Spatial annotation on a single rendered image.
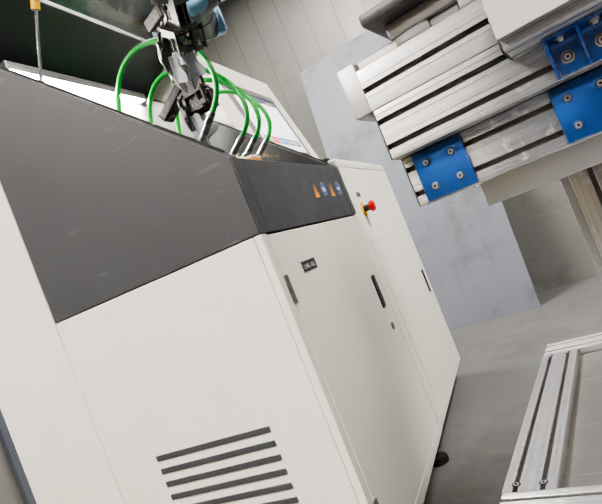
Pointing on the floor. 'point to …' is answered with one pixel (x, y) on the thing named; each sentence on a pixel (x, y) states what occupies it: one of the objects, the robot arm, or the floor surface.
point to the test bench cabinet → (217, 390)
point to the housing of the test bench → (25, 346)
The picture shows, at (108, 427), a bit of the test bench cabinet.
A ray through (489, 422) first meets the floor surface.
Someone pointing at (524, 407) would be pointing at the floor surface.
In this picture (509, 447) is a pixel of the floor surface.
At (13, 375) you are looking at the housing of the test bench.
